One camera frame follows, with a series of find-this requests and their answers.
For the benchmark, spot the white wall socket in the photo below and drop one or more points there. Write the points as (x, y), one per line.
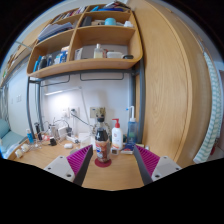
(75, 111)

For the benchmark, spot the grey metal frame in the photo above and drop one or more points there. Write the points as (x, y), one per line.
(141, 106)

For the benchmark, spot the flat round red coaster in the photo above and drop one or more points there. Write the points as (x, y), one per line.
(100, 164)

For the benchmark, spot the black electric trimmer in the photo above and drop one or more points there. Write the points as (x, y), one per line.
(37, 130)

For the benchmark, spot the blue bottle white spout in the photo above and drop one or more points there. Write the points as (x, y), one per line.
(132, 130)

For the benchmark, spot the wooden shelf unit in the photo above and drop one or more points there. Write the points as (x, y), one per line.
(103, 35)

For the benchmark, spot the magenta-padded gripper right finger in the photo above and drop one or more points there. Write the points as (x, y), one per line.
(148, 160)

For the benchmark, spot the dark cola bottle black cap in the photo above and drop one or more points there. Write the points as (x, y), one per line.
(102, 146)

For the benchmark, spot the small grey square clock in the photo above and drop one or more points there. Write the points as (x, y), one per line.
(114, 151)

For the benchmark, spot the wooden wardrobe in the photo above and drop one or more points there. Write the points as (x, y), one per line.
(170, 83)

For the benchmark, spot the blue tube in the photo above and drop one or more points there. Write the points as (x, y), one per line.
(30, 136)

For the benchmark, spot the white lotion bottle red pump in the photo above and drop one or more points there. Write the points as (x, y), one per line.
(117, 136)

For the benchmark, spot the small black object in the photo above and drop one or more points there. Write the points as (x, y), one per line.
(53, 142)

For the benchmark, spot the blue box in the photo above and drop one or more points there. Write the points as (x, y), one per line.
(128, 147)

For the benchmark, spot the white power adapter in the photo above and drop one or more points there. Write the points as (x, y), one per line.
(62, 131)

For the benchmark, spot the white earbud case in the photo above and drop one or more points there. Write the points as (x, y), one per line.
(68, 145)

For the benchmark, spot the white box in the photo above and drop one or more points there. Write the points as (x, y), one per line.
(83, 137)

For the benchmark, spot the green striped hanging towel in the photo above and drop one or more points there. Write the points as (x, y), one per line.
(213, 110)

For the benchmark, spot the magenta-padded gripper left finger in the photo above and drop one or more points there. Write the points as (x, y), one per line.
(78, 160)

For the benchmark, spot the teal cushion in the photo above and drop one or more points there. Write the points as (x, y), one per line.
(8, 136)

